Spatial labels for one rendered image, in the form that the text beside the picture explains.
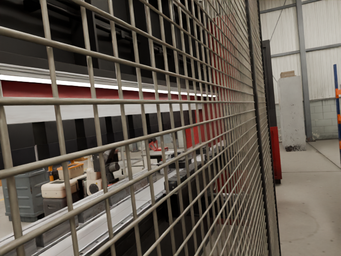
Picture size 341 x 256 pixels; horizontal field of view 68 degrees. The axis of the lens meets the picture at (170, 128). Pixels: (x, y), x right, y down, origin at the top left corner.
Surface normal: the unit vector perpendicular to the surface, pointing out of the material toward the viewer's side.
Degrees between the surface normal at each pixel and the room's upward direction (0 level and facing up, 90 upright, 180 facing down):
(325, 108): 90
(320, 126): 90
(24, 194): 90
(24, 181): 90
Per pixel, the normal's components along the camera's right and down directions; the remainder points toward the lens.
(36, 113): 0.91, -0.07
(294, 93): -0.33, 0.08
